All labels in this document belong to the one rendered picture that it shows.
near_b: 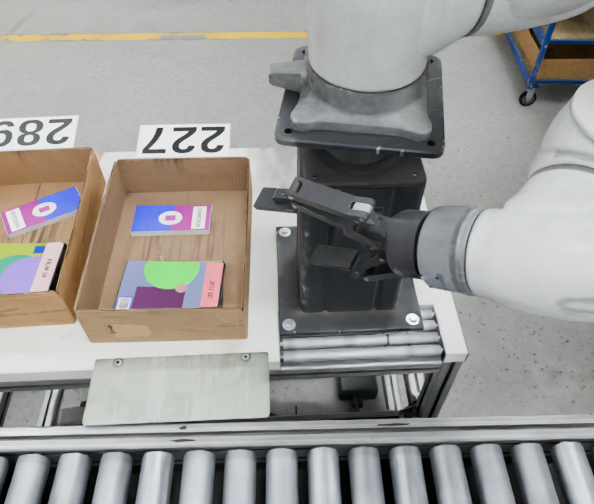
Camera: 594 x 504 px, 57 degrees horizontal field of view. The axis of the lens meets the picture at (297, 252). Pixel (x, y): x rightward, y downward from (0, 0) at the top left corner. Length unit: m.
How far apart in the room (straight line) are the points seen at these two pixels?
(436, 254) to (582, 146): 0.17
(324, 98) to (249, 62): 2.40
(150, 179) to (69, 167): 0.18
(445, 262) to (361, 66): 0.26
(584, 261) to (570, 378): 1.51
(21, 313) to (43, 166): 0.38
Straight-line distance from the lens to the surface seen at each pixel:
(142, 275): 1.07
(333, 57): 0.69
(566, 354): 2.05
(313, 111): 0.73
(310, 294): 0.97
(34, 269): 1.13
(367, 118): 0.72
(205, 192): 1.24
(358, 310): 1.02
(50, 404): 1.73
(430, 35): 0.69
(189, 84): 2.99
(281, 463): 0.90
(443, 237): 0.56
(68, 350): 1.06
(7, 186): 1.39
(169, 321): 0.96
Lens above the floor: 1.60
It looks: 50 degrees down
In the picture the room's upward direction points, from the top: straight up
